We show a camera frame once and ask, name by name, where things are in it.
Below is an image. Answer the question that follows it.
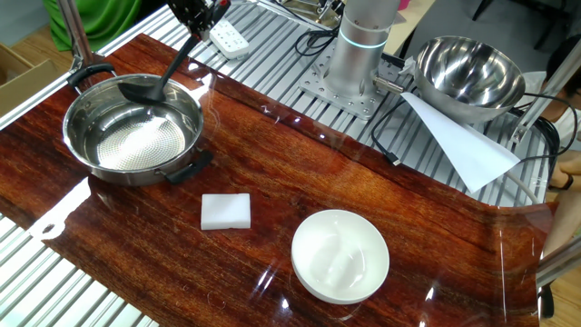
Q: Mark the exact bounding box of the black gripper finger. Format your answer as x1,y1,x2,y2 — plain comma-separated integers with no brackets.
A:
195,0,220,36
167,0,201,29

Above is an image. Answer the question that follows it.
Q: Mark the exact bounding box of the black ladle with red ring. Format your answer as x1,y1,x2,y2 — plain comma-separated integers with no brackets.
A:
117,0,231,104

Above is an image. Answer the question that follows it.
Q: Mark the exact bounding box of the steel mixing bowl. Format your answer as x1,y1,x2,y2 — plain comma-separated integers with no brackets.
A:
413,35,527,124

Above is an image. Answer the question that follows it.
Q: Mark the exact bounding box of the white ceramic bowl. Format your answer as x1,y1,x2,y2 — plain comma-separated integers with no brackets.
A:
290,208,391,305

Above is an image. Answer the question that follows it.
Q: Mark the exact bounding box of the white power strip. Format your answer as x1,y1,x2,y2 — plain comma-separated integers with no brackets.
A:
208,16,251,61

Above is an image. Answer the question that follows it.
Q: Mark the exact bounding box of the green cloth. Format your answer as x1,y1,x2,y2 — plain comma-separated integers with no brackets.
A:
43,0,144,54

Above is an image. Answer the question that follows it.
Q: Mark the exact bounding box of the silver metal clamp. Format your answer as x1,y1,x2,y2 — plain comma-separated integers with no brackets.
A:
315,0,345,22

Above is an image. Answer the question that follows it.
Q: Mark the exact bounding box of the brown cardboard box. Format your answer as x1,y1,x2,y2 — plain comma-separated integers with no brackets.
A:
0,43,60,117

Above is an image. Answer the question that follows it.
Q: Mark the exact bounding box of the white sponge block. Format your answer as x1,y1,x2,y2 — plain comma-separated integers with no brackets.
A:
200,193,252,232

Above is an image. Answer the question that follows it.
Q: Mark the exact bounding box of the beige wooden board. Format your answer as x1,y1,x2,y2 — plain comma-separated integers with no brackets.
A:
388,0,437,55

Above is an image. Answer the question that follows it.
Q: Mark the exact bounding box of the wood pattern table mat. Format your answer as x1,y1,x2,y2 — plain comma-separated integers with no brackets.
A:
0,32,559,327

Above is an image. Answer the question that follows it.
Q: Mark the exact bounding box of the white paper sheet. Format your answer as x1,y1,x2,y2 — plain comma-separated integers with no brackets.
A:
399,92,522,194

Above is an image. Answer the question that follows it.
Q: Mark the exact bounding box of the person head black hair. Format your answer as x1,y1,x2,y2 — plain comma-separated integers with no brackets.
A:
544,35,581,119

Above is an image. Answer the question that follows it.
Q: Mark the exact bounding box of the white t-shirt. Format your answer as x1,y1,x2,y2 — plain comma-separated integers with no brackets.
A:
517,70,581,151

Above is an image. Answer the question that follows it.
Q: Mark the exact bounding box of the person bare limb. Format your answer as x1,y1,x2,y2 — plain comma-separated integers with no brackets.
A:
548,152,581,191
542,189,581,258

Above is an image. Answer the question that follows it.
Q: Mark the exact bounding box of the black wristband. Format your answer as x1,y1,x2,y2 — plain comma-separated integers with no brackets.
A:
548,174,575,192

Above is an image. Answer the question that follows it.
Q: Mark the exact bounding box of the black shoe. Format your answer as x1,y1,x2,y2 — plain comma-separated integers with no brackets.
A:
537,283,556,320

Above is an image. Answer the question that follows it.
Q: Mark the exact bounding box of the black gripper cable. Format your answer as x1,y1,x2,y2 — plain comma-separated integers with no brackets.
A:
293,25,341,59

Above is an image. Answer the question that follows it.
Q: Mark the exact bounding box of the aluminium frame post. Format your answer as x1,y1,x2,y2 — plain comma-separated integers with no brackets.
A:
535,235,581,288
510,49,581,144
56,0,99,69

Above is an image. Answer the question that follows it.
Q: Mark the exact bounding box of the steel pot with black handles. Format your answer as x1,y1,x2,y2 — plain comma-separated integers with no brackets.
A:
62,62,214,187

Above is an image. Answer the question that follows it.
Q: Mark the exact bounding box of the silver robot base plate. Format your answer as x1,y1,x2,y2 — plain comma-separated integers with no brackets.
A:
297,43,409,122

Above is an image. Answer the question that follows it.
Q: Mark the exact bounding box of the silver cable connector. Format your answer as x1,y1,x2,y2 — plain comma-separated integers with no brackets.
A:
371,74,405,94

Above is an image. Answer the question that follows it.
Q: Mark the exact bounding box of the black usb cable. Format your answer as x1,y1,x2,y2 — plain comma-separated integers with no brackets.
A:
370,97,417,167

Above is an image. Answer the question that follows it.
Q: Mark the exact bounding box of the black chair frame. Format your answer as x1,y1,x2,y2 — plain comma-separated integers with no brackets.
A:
471,0,573,51

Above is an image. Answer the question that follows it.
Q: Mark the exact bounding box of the grey hose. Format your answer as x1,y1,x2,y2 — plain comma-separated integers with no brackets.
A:
503,170,541,205

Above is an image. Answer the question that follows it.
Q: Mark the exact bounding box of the black cable bundle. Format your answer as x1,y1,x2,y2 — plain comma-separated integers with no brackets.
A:
510,93,580,183

